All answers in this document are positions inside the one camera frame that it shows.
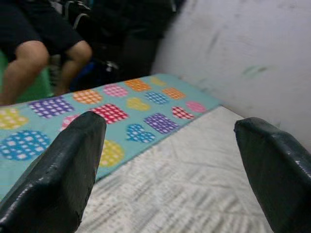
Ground green plastic stool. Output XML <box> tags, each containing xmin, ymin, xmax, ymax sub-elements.
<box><xmin>0</xmin><ymin>50</ymin><xmax>55</xmax><ymax>104</ymax></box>

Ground grey quilted mattress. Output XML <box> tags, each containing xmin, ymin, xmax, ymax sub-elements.
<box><xmin>79</xmin><ymin>106</ymin><xmax>282</xmax><ymax>233</ymax></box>

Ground black blue bag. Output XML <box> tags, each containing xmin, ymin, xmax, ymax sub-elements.
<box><xmin>70</xmin><ymin>58</ymin><xmax>122</xmax><ymax>92</ymax></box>

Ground person in light blue shirt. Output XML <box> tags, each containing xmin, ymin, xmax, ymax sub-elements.
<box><xmin>0</xmin><ymin>0</ymin><xmax>93</xmax><ymax>105</ymax></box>

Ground teal heart-print blanket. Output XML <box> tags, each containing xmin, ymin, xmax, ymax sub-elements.
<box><xmin>0</xmin><ymin>74</ymin><xmax>222</xmax><ymax>202</ymax></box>

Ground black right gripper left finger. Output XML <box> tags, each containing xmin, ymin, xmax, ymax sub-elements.
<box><xmin>0</xmin><ymin>111</ymin><xmax>107</xmax><ymax>233</ymax></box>

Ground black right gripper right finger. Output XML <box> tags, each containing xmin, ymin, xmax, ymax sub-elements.
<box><xmin>233</xmin><ymin>117</ymin><xmax>311</xmax><ymax>233</ymax></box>

